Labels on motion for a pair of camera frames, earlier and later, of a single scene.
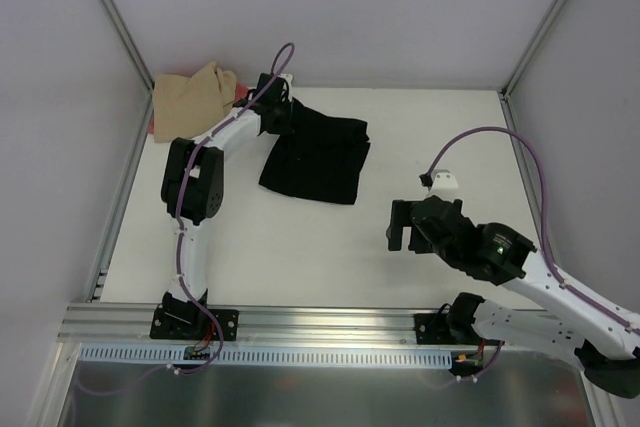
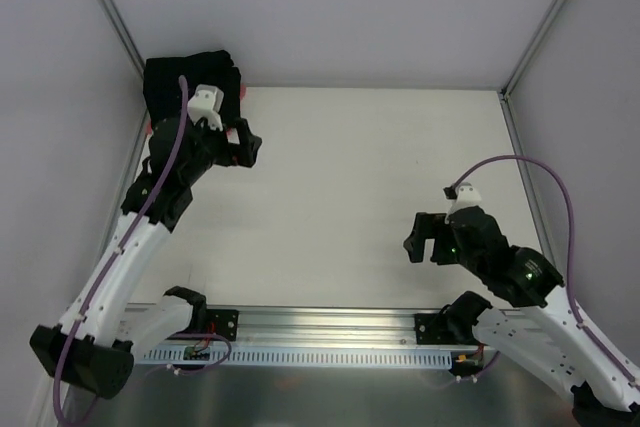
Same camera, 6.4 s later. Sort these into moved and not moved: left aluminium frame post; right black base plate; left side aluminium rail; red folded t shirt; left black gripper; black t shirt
Moved: left black gripper; black t shirt
Not moved: left side aluminium rail; red folded t shirt; left aluminium frame post; right black base plate
